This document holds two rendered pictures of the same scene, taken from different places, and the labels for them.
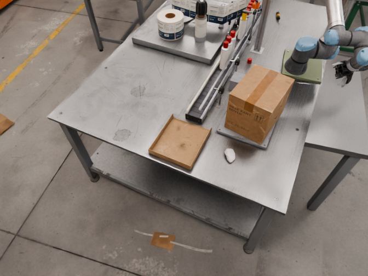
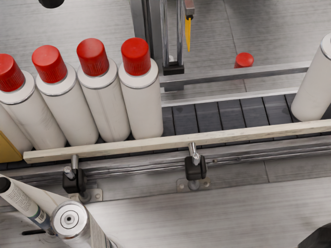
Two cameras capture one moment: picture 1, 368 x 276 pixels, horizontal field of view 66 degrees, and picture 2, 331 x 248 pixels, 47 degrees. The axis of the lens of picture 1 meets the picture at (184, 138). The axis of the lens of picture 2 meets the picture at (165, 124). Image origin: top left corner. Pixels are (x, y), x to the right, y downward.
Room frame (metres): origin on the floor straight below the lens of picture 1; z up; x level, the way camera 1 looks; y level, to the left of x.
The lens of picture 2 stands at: (2.05, -0.18, 1.43)
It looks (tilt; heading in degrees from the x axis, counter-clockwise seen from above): 61 degrees down; 241
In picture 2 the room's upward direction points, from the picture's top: 4 degrees counter-clockwise
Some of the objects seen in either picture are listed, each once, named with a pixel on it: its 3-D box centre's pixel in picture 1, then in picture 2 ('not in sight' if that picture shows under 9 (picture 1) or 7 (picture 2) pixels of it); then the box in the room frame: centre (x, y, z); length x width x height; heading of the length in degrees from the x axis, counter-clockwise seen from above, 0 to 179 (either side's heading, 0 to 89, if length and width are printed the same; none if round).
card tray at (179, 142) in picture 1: (180, 139); not in sight; (0.99, 0.02, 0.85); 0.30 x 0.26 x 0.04; 154
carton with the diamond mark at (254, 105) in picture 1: (258, 104); not in sight; (1.13, -0.42, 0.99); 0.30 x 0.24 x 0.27; 144
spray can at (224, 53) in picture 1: (224, 55); not in sight; (1.58, -0.28, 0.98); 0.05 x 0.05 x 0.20
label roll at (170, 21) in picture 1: (170, 24); not in sight; (2.02, 0.08, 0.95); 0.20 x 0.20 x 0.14
